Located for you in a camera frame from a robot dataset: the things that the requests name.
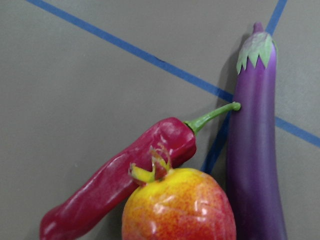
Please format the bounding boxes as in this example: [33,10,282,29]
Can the purple eggplant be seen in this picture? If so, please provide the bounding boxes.
[226,22,287,240]

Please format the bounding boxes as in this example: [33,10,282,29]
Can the red chili pepper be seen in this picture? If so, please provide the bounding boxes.
[39,102,241,240]

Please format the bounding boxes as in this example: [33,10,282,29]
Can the red yellow pomegranate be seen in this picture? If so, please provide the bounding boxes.
[121,146,237,240]

